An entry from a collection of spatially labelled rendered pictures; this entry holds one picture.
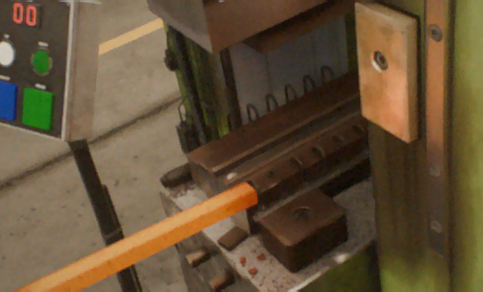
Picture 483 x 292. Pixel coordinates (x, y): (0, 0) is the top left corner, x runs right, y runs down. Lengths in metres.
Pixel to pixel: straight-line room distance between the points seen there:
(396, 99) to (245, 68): 0.55
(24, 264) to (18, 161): 0.65
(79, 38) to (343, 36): 0.53
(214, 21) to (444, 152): 0.35
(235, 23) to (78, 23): 0.52
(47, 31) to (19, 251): 1.44
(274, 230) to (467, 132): 0.38
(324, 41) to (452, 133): 0.64
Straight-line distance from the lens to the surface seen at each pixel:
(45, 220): 2.96
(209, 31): 1.05
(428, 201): 1.06
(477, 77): 0.88
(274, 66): 1.49
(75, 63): 1.53
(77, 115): 1.56
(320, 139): 1.33
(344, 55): 1.60
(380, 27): 0.92
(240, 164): 1.31
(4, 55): 1.64
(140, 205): 2.86
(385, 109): 0.99
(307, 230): 1.17
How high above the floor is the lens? 1.78
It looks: 36 degrees down
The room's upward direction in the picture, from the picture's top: 11 degrees counter-clockwise
